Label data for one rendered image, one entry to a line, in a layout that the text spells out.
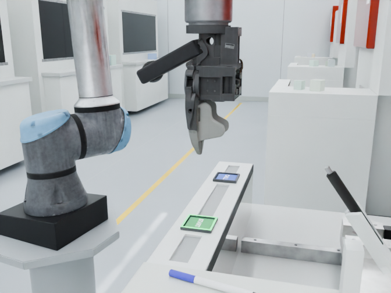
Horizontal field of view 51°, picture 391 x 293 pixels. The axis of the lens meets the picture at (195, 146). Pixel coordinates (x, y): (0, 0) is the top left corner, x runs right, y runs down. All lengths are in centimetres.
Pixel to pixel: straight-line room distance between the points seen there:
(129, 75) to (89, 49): 599
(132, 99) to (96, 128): 603
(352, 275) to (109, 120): 70
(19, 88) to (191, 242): 387
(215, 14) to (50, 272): 73
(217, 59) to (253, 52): 803
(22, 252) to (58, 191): 15
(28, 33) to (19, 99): 96
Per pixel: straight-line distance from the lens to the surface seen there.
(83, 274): 111
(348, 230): 93
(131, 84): 703
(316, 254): 94
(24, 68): 519
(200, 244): 69
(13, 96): 439
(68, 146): 101
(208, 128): 67
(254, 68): 870
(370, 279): 81
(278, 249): 94
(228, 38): 65
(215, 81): 65
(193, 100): 64
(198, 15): 64
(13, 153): 442
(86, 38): 104
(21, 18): 516
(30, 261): 99
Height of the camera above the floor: 129
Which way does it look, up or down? 15 degrees down
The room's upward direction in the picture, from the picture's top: straight up
